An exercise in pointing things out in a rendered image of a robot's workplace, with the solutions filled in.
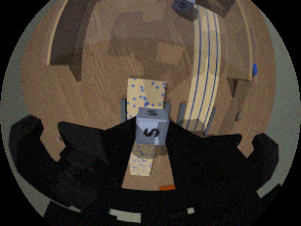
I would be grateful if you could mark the beige strip with blue speckles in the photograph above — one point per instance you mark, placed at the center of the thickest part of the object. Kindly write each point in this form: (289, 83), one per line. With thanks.
(143, 94)

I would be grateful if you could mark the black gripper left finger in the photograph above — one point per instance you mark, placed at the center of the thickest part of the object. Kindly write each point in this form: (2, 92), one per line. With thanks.
(113, 146)

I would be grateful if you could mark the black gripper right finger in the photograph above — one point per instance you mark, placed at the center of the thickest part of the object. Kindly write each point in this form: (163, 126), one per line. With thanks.
(188, 153)

